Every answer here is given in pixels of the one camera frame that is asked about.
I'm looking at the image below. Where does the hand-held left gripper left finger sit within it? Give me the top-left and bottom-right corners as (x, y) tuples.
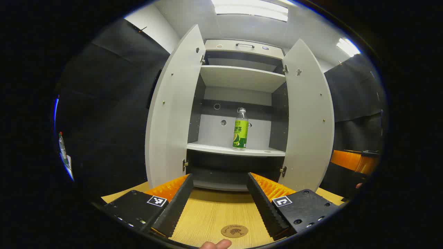
(100, 173), (194, 239)

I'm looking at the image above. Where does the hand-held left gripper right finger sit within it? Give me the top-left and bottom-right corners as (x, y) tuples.
(246, 172), (342, 242)

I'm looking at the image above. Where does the round wooden coaster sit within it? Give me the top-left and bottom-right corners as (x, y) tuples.
(221, 224), (248, 238)

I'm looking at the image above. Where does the grey cabinet door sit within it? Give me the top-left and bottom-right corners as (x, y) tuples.
(145, 24), (206, 189)
(279, 38), (335, 192)

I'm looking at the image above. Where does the green label bottle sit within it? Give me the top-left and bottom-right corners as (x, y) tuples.
(233, 108), (249, 151)

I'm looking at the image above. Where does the small red-capped bottle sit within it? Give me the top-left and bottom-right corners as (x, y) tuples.
(58, 131), (70, 166)

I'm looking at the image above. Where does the grey cabinet drawer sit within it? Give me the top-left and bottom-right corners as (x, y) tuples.
(204, 39), (285, 59)

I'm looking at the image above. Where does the white blue-edged board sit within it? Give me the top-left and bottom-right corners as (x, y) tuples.
(64, 155), (75, 182)

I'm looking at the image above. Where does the black backdrop cloth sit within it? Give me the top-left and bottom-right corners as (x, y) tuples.
(54, 19), (386, 204)

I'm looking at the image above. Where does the small ceiling light panel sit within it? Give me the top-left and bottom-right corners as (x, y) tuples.
(336, 37), (361, 57)

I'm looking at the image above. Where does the large ceiling light panel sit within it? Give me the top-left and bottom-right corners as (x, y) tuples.
(211, 0), (289, 22)

